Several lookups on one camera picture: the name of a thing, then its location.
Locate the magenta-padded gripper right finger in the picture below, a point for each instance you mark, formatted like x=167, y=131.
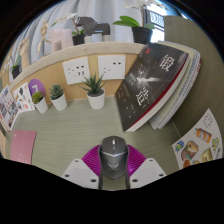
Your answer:
x=150, y=170

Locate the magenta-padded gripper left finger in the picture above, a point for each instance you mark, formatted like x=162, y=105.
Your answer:
x=78, y=171

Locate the dark grey computer mouse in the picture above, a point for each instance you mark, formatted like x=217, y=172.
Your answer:
x=113, y=156

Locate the pink mouse pad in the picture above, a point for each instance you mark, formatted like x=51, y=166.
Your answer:
x=23, y=146

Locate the colourful food sticker sheet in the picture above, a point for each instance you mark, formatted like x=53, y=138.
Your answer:
x=200, y=143

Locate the small succulent in white pot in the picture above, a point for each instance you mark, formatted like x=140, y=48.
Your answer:
x=41, y=106
x=60, y=102

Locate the spiky succulent in white pot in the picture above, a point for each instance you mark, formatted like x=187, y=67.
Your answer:
x=96, y=100

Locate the black cover book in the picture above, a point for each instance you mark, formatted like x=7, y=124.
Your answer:
x=150, y=86

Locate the white sticker sheet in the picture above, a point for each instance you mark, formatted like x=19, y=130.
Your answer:
x=23, y=96

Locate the red-edged photo magazine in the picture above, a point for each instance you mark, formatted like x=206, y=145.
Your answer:
x=8, y=108

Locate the pink horse figure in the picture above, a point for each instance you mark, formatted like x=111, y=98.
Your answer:
x=60, y=40

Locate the dark grey horse figure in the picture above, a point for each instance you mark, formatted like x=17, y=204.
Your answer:
x=95, y=28

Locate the grey curtain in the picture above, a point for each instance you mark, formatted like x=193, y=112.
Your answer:
x=100, y=11

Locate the white wall socket plate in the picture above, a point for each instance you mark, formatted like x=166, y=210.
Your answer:
x=111, y=66
x=76, y=70

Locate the window with dark frame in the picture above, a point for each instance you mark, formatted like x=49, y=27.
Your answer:
x=156, y=20

